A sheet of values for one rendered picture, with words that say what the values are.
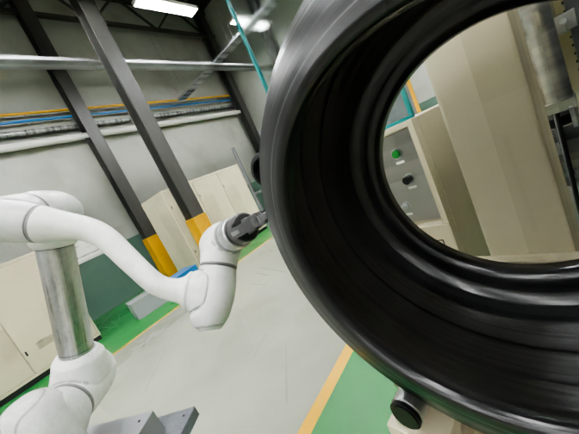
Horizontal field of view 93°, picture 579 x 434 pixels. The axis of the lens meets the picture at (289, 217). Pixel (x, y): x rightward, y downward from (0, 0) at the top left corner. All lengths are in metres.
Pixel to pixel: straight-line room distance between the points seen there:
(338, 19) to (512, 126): 0.42
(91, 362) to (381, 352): 1.02
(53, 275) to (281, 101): 0.97
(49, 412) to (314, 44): 1.10
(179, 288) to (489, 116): 0.75
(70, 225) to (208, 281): 0.39
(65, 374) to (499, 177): 1.31
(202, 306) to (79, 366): 0.59
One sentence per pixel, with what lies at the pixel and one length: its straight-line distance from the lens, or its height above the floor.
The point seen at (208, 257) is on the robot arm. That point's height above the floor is 1.17.
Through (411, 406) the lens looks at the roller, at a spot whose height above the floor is 0.92.
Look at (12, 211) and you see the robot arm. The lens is 0.96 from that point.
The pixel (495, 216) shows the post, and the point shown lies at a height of 1.04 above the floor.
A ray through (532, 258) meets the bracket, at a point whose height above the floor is 0.95.
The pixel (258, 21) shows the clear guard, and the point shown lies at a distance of 1.37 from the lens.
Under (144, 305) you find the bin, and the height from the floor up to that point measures 0.18.
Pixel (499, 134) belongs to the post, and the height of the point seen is 1.19.
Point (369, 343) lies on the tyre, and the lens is 0.42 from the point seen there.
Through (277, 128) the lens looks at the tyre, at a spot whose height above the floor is 1.34.
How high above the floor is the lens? 1.29
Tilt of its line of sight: 9 degrees down
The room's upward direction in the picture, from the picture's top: 25 degrees counter-clockwise
